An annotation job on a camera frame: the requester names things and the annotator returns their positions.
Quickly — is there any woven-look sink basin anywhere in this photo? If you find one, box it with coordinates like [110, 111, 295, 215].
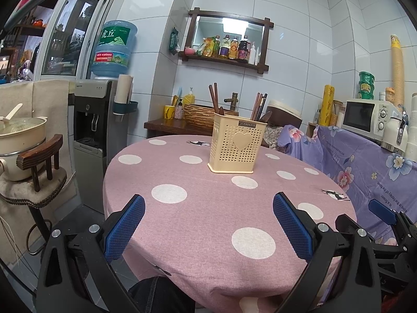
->
[183, 104, 240, 129]

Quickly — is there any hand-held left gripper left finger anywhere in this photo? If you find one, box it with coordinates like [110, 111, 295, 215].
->
[36, 194, 146, 313]

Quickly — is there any small wooden stand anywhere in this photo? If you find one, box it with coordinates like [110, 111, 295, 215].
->
[16, 134, 64, 191]

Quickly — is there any white paper cup tube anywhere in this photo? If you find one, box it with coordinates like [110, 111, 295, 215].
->
[115, 74, 134, 105]

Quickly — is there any wood-framed mirror shelf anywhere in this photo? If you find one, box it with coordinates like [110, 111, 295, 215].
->
[178, 7, 274, 73]

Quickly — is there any aluminium sliding door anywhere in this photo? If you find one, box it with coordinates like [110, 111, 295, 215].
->
[33, 0, 116, 79]

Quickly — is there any white microwave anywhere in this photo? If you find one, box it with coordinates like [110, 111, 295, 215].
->
[340, 99, 396, 144]

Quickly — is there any purple floral cloth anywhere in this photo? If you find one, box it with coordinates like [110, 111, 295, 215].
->
[277, 124, 417, 300]

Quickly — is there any beige perforated utensil holder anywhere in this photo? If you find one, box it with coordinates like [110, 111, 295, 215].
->
[208, 112, 264, 174]

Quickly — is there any cluttered wooden shelf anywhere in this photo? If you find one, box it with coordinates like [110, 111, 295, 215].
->
[0, 0, 49, 82]

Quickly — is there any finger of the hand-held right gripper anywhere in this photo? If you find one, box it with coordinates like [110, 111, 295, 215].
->
[335, 213, 359, 235]
[368, 198, 417, 251]

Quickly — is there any bronze faucet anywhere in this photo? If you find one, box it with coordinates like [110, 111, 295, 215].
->
[224, 92, 240, 111]

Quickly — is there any brown floral cloth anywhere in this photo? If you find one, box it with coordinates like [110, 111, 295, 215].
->
[263, 125, 287, 152]

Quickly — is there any grey water dispenser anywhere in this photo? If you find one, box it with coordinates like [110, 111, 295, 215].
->
[73, 79, 118, 214]

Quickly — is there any cream cooking pot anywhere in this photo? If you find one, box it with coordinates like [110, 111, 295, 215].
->
[0, 116, 48, 181]

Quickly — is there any yellow wrap roll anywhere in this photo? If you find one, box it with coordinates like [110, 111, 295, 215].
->
[319, 85, 336, 126]

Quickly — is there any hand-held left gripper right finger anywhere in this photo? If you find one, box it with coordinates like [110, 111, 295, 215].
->
[273, 192, 382, 313]

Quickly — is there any yellow food packet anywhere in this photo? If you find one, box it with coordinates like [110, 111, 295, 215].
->
[202, 37, 216, 57]

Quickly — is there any brown and white rice cooker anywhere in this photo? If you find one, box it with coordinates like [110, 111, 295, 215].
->
[267, 100, 302, 128]

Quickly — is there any purple-label bottle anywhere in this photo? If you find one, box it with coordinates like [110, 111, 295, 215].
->
[219, 35, 231, 58]

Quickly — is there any blue water jug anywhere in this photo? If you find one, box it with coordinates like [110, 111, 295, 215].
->
[90, 20, 138, 79]

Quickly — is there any green wall packet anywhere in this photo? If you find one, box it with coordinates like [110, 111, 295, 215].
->
[168, 28, 180, 56]

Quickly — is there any person's leg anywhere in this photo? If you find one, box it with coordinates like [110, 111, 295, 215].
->
[128, 275, 196, 313]

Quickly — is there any round cushioned stool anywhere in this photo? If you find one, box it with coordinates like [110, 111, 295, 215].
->
[0, 168, 67, 255]

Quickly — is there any dark wooden vanity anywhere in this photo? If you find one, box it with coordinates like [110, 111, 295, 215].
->
[144, 119, 271, 147]

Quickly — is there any white kettle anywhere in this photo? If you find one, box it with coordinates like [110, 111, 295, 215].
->
[381, 106, 409, 154]

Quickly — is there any cream ladle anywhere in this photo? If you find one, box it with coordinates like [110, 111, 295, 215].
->
[0, 103, 23, 121]

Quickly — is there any tall paper cup stack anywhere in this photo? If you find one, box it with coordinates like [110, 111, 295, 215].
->
[390, 34, 406, 105]

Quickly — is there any beige cloth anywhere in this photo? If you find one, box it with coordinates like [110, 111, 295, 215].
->
[0, 79, 76, 268]

